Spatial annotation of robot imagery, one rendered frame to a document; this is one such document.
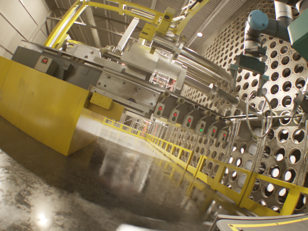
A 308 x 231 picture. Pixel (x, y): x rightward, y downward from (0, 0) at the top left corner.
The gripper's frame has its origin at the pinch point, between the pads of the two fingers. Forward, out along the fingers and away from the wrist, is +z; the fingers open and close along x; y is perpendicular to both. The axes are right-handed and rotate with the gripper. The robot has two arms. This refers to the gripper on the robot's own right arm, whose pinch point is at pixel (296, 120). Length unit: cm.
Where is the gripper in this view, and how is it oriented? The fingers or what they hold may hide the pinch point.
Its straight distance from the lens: 92.0
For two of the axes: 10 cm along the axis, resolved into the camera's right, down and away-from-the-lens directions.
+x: 8.8, 4.7, 0.8
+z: -4.8, 8.4, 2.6
